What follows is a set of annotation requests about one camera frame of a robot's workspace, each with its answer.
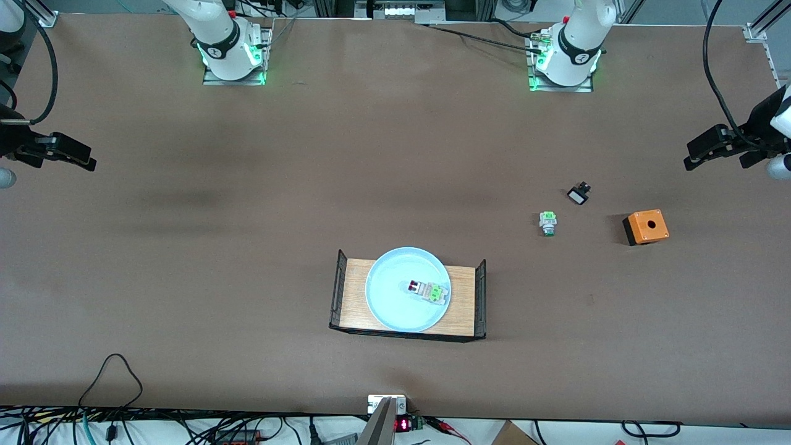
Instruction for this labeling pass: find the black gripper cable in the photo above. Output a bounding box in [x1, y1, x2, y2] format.
[703, 0, 762, 150]
[12, 0, 60, 125]

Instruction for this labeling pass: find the thin black looped cable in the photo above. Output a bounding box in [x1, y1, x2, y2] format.
[78, 353, 145, 410]

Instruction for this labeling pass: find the black cable on table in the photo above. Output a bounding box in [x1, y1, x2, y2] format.
[415, 19, 546, 55]

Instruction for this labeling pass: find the brown cardboard piece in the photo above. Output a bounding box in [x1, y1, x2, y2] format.
[491, 420, 539, 445]

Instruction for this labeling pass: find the wooden shelf with wire sides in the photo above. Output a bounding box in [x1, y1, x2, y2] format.
[329, 249, 488, 342]

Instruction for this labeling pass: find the black cable loop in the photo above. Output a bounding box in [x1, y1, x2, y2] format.
[620, 420, 682, 438]

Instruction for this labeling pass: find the aluminium frame profile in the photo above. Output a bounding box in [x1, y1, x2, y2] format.
[17, 0, 60, 29]
[743, 0, 791, 44]

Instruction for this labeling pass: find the red push button switch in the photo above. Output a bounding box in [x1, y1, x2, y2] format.
[407, 279, 448, 306]

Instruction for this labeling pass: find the orange button enclosure box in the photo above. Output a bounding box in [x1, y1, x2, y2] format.
[622, 210, 670, 247]

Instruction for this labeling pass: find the light blue round plate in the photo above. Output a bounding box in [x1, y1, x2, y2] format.
[365, 247, 452, 333]

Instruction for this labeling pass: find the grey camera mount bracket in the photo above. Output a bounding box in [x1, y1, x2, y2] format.
[357, 394, 408, 445]

